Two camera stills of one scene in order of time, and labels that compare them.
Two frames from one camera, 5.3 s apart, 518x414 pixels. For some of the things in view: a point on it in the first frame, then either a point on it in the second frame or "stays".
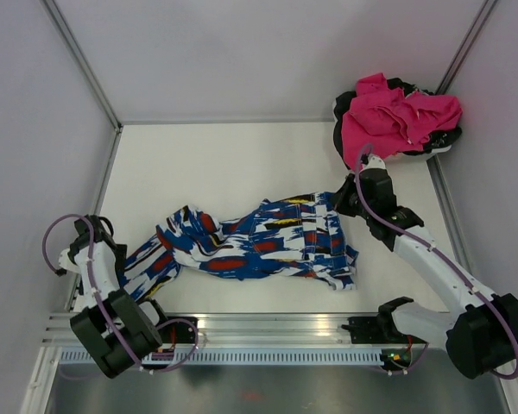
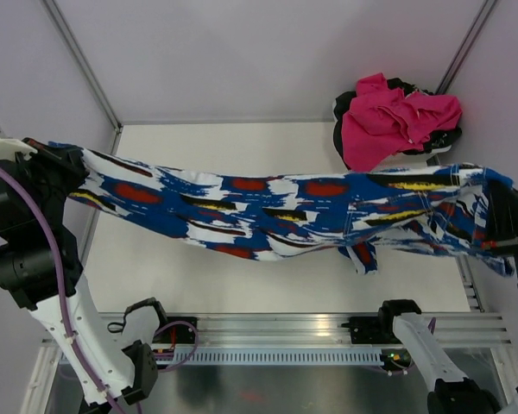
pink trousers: (384, 121) stays
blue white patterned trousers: (300, 236) → (443, 210)
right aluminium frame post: (474, 32) stays
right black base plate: (374, 330) stays
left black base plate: (178, 329) stays
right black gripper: (339, 202) → (511, 219)
